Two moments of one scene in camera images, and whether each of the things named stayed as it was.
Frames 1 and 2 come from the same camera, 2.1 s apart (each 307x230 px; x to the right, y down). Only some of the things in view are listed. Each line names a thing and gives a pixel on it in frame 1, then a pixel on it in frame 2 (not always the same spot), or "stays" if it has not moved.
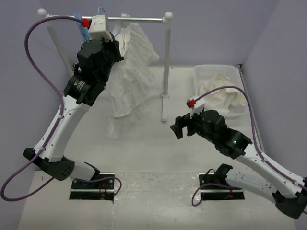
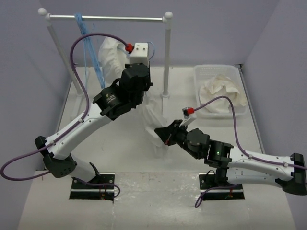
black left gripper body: (112, 51) → (148, 82)
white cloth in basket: (221, 100) stays
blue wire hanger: (121, 24) → (151, 56)
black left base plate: (100, 187) stays
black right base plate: (211, 189) stays
